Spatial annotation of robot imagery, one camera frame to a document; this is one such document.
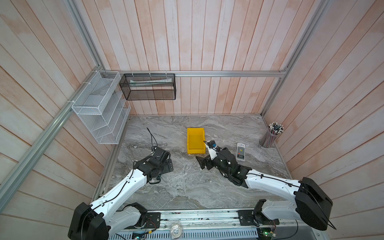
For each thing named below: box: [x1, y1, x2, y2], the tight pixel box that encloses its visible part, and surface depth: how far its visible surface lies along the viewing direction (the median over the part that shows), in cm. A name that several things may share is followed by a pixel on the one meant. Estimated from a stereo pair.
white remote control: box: [236, 143, 246, 162], surface depth 100 cm
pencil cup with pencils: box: [259, 122, 285, 148], surface depth 94 cm
